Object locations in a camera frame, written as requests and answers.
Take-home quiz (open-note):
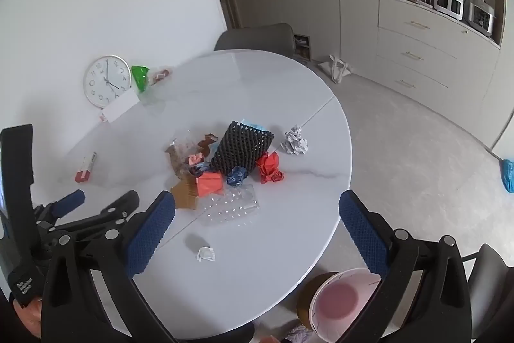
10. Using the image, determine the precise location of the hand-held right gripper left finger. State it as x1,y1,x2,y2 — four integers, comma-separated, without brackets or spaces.
40,189,178,343

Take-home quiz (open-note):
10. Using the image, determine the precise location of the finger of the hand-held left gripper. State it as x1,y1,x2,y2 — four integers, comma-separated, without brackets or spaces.
48,189,140,243
34,189,86,225

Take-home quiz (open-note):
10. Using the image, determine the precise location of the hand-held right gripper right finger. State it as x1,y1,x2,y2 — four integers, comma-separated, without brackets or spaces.
336,189,473,343

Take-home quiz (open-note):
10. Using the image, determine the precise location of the brown cardboard piece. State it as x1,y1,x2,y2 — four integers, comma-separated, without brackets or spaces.
171,176,199,210

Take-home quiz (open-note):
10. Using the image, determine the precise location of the white plastic waste bin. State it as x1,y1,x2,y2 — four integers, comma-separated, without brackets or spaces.
309,268,392,343

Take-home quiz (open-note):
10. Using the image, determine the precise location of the orange red paper box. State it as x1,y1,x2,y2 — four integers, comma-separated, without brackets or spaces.
195,171,224,197

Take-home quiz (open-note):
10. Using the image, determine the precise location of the blue wrapper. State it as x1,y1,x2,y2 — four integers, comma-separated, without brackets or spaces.
226,165,250,187

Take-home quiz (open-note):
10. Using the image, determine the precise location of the red paper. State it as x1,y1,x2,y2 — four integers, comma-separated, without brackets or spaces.
256,151,285,185

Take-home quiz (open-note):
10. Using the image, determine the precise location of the black foam mesh pad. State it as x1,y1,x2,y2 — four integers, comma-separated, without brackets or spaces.
209,121,276,175

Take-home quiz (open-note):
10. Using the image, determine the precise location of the person's left hand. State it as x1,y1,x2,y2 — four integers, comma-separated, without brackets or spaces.
10,297,45,338

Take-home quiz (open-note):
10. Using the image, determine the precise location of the small red white box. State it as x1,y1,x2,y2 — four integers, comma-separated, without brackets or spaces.
75,152,97,183

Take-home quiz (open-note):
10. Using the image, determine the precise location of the small crumpled white paper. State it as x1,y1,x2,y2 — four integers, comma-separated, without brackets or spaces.
196,245,217,262

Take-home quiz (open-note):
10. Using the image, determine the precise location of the clear plastic blister tray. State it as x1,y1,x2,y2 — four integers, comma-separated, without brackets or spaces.
197,184,259,226

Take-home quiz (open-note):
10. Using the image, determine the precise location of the white paper card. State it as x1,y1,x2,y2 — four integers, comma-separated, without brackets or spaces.
99,89,140,123

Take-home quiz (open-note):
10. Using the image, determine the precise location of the brown foil wrapper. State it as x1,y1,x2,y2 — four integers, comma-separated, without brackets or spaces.
197,134,219,157

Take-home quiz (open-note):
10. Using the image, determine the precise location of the large crumpled white paper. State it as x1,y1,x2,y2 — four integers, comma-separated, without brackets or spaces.
281,125,309,156

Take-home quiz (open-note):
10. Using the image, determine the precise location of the purple patterned slipper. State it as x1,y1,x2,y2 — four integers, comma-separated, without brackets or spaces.
283,325,318,343

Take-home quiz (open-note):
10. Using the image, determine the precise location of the green plastic bag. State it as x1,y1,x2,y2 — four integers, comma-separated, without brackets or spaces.
131,65,151,94

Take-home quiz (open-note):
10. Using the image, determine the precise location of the grey chair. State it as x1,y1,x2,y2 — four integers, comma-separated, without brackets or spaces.
462,244,514,341
214,23,297,56

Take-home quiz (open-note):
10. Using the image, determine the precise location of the blue mop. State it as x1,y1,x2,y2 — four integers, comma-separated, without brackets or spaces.
488,150,514,194

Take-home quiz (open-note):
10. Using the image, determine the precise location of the white tote bag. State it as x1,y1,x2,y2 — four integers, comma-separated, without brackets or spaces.
318,54,354,83

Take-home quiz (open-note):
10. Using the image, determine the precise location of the white oval table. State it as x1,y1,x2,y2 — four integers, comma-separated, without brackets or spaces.
24,50,354,343

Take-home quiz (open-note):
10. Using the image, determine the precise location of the beige drawer cabinet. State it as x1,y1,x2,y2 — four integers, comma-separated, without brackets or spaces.
375,0,507,151

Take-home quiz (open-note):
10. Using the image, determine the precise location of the silver rice cooker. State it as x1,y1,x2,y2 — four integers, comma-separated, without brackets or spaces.
467,0,495,36

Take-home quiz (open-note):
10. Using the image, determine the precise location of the round white wall clock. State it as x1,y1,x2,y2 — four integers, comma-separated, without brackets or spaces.
83,55,132,110

